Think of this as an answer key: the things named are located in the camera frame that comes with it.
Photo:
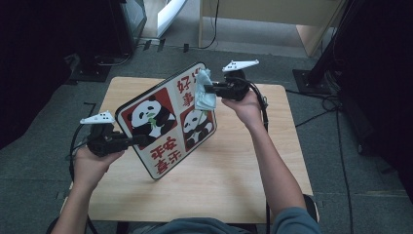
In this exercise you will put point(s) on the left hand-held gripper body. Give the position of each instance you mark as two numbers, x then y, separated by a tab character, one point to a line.
104	143

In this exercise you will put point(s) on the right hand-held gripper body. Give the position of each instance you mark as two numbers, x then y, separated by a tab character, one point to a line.
237	89

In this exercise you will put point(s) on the light blue cloth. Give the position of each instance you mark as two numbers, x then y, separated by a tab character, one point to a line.
204	94

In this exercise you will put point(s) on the panda picture board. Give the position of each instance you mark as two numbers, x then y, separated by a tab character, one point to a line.
162	130

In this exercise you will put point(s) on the person's right hand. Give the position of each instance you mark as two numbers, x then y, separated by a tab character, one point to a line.
251	110

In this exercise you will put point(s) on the person's left hand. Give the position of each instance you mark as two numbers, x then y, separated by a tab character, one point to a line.
89	169

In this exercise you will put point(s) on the small black plug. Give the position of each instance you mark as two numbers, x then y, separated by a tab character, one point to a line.
186	47

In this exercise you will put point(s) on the grey floor tape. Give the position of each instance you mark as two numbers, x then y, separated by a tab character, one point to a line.
61	195
319	204

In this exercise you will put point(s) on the black flat stand base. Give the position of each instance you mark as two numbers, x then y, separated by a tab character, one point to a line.
91	73

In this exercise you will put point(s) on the black metal stand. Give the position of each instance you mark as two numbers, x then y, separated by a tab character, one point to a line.
311	81

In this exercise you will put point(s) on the white panel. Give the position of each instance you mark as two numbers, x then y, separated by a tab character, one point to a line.
172	16

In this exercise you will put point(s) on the light wooden desk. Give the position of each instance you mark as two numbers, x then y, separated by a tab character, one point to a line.
259	9

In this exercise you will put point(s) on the dark monitor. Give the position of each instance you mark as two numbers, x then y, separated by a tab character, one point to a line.
134	14

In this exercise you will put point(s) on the person's grey-blue shirt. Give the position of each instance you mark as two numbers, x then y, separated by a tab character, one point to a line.
292	221

